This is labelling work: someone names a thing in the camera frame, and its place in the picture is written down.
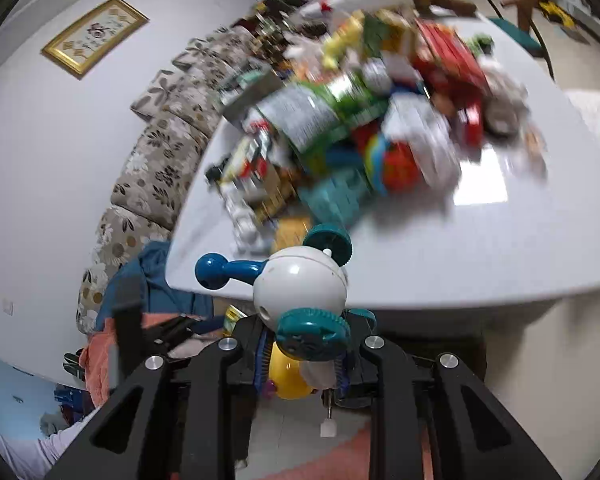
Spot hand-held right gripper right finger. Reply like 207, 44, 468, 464
337, 309, 563, 480

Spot grey box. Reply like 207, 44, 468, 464
215, 67, 284, 122

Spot teal plastic basket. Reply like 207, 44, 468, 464
300, 167, 381, 229

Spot gold framed wall picture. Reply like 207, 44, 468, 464
41, 0, 150, 80

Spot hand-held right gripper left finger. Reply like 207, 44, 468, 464
45, 316, 272, 480

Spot floral sofa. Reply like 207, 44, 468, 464
75, 25, 261, 336

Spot blue cloth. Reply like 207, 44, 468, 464
97, 240, 216, 332

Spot person's left forearm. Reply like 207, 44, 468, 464
0, 405, 102, 480

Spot blue plastic toy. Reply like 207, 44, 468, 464
55, 382, 99, 422

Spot wooden chair green seat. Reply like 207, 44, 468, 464
452, 0, 557, 79

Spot large green snack bag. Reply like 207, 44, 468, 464
254, 72, 389, 167

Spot yellow toy vehicle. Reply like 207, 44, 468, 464
539, 1, 577, 29

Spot colourful dumbbell rattle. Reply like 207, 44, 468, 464
359, 132, 425, 197

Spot floral throw pillow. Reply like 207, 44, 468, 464
172, 37, 217, 74
130, 69, 182, 122

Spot red packaging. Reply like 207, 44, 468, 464
412, 19, 492, 149

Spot black figurine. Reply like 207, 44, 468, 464
205, 157, 232, 187

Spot white ball toy teal gears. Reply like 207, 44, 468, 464
195, 224, 355, 438

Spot orange towel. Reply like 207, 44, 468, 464
79, 312, 208, 407

